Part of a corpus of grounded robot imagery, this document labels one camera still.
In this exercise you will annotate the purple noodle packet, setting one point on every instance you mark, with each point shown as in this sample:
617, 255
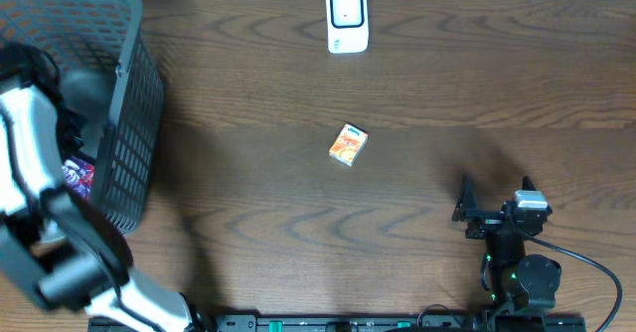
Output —
79, 176

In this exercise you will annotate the white barcode scanner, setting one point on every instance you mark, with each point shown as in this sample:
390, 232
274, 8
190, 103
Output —
348, 29

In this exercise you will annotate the grey plastic basket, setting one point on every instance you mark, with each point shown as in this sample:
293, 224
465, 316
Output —
95, 50

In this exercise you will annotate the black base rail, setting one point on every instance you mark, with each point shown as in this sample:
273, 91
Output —
429, 322

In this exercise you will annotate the small orange tissue pack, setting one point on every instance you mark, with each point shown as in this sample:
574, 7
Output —
348, 144

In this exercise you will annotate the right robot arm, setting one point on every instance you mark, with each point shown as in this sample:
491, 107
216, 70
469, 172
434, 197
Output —
523, 286

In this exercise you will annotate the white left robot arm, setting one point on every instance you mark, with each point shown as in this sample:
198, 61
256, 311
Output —
56, 247

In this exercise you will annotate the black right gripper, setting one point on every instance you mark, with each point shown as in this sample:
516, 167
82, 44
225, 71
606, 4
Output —
466, 211

